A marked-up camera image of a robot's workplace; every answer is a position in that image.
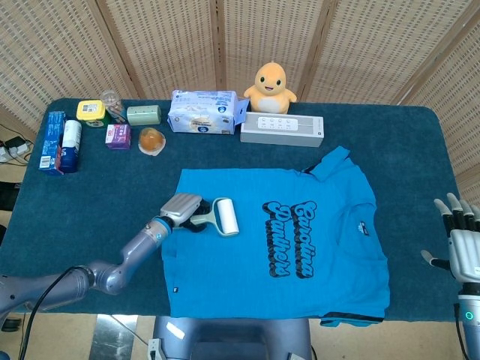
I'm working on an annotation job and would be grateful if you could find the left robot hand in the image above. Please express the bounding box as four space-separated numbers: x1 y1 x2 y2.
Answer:
160 192 213 232

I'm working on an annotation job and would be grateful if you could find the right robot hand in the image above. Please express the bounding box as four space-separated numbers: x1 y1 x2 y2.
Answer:
420 193 480 286

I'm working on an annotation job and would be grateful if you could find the pale green lint roller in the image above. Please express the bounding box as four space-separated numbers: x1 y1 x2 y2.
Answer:
189 197 241 239

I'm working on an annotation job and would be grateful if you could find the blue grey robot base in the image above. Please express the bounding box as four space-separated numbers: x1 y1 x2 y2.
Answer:
148 315 314 360

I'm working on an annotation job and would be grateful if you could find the dark teal carpeted table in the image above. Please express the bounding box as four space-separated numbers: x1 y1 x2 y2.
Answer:
0 97 466 323

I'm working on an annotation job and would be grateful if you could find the orange jelly cup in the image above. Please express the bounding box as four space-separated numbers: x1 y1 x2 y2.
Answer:
137 127 167 157

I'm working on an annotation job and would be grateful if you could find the blue printed t-shirt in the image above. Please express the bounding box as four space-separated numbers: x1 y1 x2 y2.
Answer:
160 145 392 328

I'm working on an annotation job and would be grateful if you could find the small purple box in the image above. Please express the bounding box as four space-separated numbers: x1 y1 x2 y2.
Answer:
105 123 133 151

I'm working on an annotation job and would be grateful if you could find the blue white tissue pack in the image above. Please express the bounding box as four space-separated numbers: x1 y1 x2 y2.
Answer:
166 88 251 135

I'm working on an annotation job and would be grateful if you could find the pale green case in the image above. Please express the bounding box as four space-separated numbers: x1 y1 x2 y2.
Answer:
126 104 162 126

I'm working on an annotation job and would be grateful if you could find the clear plastic jar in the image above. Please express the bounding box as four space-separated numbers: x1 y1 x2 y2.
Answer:
100 89 128 125

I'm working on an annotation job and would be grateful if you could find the grey power strip box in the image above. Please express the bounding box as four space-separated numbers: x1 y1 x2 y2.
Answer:
239 111 325 148

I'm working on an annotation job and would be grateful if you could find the white blue tube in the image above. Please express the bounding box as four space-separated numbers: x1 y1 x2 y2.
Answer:
59 119 83 174

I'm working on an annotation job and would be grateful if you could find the yellow lid container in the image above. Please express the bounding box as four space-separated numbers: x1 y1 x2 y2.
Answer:
76 99 110 128

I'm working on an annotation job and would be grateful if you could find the orange plush toy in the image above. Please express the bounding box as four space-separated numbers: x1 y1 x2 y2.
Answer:
243 61 299 115

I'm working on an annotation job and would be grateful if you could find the blue toothpaste box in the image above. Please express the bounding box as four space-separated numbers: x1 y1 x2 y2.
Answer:
37 110 68 176

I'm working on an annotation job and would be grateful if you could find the woven folding screen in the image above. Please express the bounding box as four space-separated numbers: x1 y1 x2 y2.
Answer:
0 0 480 200

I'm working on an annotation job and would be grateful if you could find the black floor object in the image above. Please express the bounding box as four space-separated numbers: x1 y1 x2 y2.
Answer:
0 181 20 212

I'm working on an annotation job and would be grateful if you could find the black caster wheel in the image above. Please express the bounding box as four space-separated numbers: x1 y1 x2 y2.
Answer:
1 316 23 332

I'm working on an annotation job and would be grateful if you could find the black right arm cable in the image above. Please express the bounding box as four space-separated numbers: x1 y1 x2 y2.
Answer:
454 302 472 356

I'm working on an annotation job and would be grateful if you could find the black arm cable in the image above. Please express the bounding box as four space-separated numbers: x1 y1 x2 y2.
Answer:
20 265 89 338
454 302 472 356

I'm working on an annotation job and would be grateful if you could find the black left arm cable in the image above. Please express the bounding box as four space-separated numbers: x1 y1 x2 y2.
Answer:
20 265 89 338

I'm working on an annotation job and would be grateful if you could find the power adapter with cables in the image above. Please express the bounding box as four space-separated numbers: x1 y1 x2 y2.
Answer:
0 135 33 164

